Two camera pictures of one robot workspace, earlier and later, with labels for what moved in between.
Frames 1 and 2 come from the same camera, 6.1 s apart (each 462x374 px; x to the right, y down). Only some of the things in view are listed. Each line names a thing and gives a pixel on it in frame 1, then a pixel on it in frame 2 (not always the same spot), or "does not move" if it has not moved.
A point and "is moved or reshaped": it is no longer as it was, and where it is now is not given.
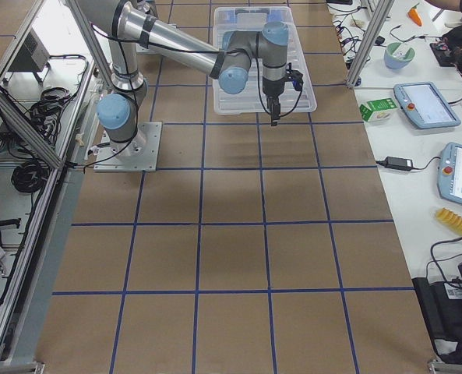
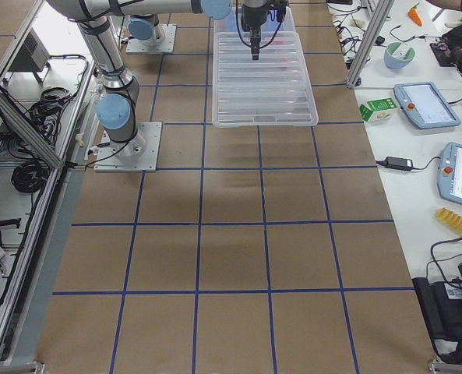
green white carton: [382, 109] does not move
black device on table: [453, 310] does not move
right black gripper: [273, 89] -> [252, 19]
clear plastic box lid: [252, 100] is moved or reshaped
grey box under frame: [32, 55] does not move
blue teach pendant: [423, 104] does not move
